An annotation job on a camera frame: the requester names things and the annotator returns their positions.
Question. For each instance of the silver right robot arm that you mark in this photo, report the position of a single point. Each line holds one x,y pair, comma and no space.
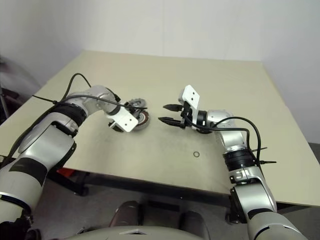
232,140

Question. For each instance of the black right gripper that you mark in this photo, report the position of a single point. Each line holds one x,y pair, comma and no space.
187,117

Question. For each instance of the dark rounded shape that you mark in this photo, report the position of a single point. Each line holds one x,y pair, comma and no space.
126,213

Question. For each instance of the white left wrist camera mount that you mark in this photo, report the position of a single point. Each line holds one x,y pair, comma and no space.
125,119

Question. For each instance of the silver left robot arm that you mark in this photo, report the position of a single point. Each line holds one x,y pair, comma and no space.
37,140

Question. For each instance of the silver robot torso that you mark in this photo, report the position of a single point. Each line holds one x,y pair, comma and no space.
130,233

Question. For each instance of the grey toothed motor lid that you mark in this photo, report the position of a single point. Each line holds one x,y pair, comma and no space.
136,102

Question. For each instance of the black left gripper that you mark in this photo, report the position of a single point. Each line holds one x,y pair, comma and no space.
136,111

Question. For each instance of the black table frame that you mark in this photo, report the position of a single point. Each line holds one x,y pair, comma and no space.
150,186

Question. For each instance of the red object under table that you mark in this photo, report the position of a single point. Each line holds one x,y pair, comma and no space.
65,173

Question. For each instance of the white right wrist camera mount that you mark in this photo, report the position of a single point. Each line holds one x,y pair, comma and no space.
191,94

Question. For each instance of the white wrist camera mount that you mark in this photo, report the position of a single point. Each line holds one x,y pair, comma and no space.
125,119
191,94

